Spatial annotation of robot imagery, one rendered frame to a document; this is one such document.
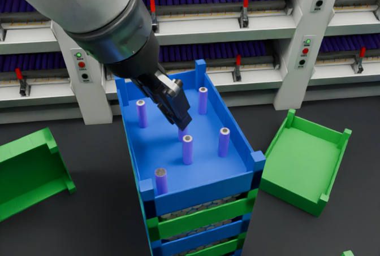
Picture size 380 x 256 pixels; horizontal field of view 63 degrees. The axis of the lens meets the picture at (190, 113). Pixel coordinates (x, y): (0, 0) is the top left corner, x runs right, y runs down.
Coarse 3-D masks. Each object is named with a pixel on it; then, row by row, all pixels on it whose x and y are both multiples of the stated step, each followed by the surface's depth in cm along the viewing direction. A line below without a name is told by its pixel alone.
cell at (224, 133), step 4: (224, 128) 55; (220, 132) 55; (224, 132) 54; (228, 132) 54; (220, 136) 55; (224, 136) 54; (228, 136) 55; (220, 140) 56; (224, 140) 55; (228, 140) 56; (220, 144) 56; (224, 144) 56; (220, 148) 57; (224, 148) 57; (220, 152) 58; (224, 152) 57; (220, 156) 58; (224, 156) 58
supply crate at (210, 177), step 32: (128, 96) 69; (192, 96) 72; (128, 128) 64; (160, 128) 64; (192, 128) 64; (160, 160) 58; (224, 160) 58; (256, 160) 48; (192, 192) 48; (224, 192) 51
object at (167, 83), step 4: (156, 72) 40; (160, 72) 41; (160, 76) 41; (164, 76) 41; (160, 80) 41; (164, 80) 41; (168, 80) 41; (172, 80) 42; (164, 84) 41; (168, 84) 40; (172, 84) 41; (176, 84) 41; (168, 88) 41; (172, 88) 40; (176, 88) 40; (164, 92) 41; (176, 92) 41
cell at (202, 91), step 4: (200, 88) 64; (204, 88) 63; (200, 92) 63; (204, 92) 63; (200, 96) 64; (204, 96) 63; (200, 100) 64; (204, 100) 64; (200, 104) 65; (204, 104) 65; (200, 108) 66; (204, 108) 66; (200, 112) 67; (204, 112) 67
